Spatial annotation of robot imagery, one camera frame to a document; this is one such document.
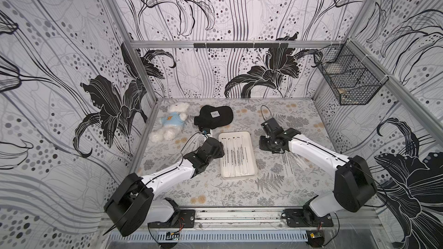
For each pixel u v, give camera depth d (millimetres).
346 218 708
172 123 981
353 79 891
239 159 904
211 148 642
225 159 902
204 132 747
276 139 612
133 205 418
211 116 1047
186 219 733
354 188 426
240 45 897
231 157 905
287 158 905
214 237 764
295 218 710
